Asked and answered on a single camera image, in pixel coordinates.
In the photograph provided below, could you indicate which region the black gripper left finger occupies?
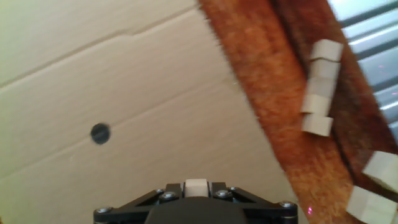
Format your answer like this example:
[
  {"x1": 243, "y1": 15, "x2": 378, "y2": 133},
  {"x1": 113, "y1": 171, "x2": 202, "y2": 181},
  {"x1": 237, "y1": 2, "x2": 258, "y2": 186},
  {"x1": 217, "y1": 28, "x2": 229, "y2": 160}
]
[{"x1": 93, "y1": 182, "x2": 186, "y2": 224}]

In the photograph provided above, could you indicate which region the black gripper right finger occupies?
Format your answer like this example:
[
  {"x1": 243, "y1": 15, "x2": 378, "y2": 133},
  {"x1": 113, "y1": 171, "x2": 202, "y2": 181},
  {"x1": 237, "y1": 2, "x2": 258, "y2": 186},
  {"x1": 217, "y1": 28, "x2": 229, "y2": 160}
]
[{"x1": 206, "y1": 181, "x2": 299, "y2": 224}]

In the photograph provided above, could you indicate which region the red-brown wooden board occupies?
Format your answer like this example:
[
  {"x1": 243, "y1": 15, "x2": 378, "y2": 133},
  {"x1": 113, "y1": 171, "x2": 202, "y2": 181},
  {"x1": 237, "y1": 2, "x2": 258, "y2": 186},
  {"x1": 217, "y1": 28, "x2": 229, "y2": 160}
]
[{"x1": 197, "y1": 0, "x2": 398, "y2": 224}]

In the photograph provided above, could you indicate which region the brown cardboard sheet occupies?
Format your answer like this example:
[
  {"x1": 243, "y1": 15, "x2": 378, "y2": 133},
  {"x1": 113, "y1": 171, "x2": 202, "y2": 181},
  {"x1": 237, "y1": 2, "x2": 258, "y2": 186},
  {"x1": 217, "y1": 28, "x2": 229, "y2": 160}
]
[{"x1": 0, "y1": 0, "x2": 312, "y2": 224}]

